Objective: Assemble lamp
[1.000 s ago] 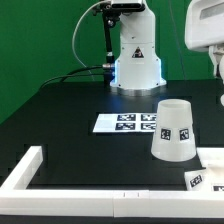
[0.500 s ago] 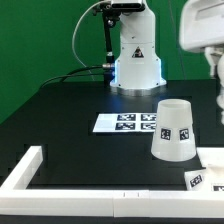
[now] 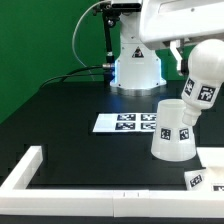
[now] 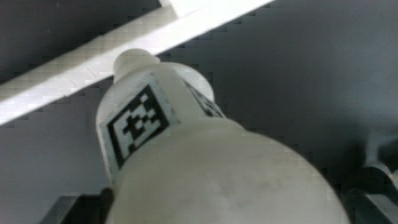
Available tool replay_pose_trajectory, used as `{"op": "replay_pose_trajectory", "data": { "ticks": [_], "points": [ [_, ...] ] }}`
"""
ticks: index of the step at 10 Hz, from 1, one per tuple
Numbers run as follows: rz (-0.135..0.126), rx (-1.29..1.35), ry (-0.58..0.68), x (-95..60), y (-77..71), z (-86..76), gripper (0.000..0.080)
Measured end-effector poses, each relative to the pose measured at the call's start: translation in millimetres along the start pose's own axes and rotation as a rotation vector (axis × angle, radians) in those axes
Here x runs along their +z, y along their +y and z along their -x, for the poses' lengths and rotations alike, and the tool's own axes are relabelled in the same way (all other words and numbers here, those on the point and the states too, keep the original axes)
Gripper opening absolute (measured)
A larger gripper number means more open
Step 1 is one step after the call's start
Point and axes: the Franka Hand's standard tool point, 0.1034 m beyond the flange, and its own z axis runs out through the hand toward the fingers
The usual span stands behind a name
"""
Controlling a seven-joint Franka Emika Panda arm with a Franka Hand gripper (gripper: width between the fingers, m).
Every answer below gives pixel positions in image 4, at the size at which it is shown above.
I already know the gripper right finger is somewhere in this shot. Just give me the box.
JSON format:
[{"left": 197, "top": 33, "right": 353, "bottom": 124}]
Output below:
[{"left": 342, "top": 134, "right": 398, "bottom": 224}]

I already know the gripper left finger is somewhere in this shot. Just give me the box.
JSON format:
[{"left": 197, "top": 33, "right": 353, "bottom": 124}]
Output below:
[{"left": 37, "top": 188, "right": 113, "bottom": 224}]

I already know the white light bulb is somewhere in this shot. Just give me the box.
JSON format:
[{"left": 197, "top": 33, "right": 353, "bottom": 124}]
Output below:
[{"left": 95, "top": 49, "right": 349, "bottom": 224}]

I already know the white frame wall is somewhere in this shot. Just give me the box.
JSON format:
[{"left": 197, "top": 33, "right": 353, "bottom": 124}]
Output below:
[{"left": 0, "top": 0, "right": 275, "bottom": 126}]

